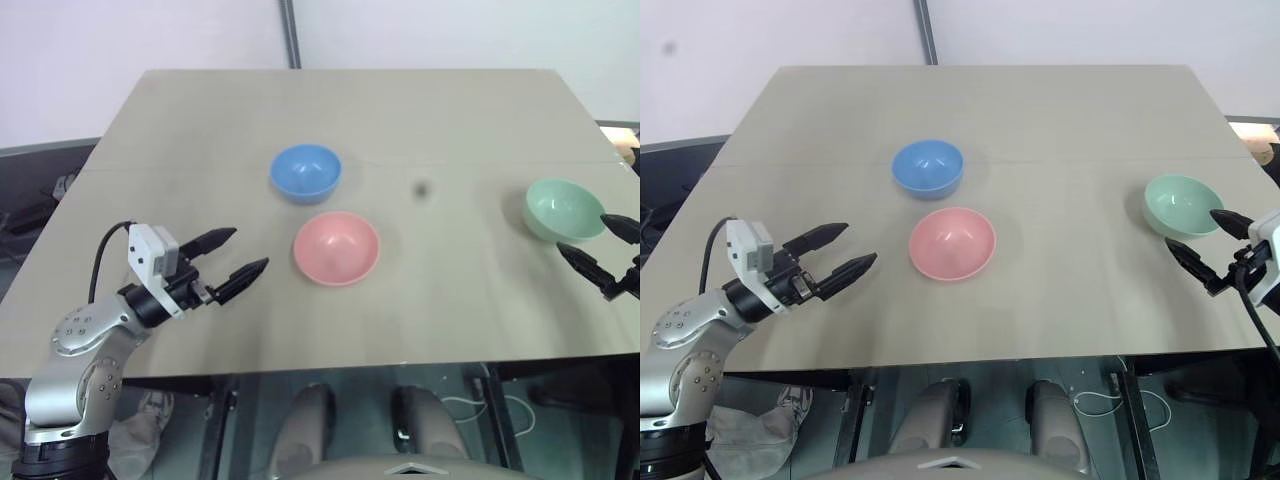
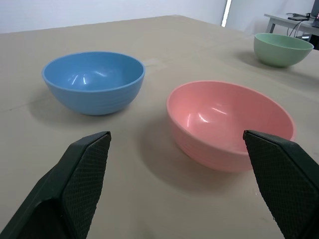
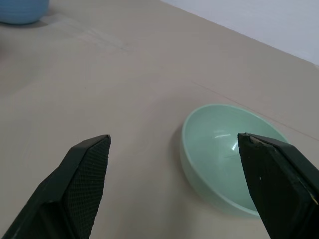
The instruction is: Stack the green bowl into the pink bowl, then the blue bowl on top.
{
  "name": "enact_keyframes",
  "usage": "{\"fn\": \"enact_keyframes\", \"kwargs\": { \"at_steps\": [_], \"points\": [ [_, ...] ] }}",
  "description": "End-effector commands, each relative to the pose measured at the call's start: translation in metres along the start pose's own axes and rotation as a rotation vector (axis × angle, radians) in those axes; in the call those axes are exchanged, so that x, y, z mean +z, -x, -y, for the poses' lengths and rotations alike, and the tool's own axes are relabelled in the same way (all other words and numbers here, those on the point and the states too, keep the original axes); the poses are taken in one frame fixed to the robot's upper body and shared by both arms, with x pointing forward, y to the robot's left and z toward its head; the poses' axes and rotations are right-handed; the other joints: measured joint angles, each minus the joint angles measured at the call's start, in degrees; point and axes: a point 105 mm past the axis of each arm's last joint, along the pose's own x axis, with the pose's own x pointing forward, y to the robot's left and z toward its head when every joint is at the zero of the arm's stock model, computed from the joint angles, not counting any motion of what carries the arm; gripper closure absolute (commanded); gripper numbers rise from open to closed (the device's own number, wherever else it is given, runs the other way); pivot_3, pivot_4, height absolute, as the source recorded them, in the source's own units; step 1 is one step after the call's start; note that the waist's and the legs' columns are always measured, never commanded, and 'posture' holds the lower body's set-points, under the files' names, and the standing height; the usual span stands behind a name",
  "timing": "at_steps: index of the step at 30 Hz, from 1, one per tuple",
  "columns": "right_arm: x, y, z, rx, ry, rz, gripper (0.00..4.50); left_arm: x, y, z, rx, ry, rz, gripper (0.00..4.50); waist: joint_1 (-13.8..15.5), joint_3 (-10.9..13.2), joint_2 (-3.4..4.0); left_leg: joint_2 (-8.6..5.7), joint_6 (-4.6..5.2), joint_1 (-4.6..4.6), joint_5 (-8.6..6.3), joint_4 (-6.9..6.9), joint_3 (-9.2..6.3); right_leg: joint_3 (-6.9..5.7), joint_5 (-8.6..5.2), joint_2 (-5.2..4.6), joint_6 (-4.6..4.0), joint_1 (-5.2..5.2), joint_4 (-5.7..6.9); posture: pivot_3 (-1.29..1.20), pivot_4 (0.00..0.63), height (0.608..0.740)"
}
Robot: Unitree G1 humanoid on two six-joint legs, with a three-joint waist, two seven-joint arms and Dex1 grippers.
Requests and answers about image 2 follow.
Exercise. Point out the green plastic bowl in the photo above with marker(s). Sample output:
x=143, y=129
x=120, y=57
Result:
x=281, y=48

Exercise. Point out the grey side table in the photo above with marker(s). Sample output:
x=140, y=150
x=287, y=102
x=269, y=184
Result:
x=286, y=21

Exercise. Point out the blue plastic bowl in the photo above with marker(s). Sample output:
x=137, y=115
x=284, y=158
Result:
x=99, y=74

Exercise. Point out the dark monitor with red light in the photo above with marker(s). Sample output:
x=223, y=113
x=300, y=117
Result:
x=315, y=15

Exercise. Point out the pink-red plastic bowl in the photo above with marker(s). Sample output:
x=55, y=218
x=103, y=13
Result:
x=224, y=117

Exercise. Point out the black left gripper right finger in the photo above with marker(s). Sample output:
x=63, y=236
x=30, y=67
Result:
x=286, y=184

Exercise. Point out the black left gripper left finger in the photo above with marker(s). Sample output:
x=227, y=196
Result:
x=74, y=189

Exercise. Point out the black device on side table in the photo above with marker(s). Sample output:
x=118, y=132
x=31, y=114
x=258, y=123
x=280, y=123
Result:
x=296, y=18

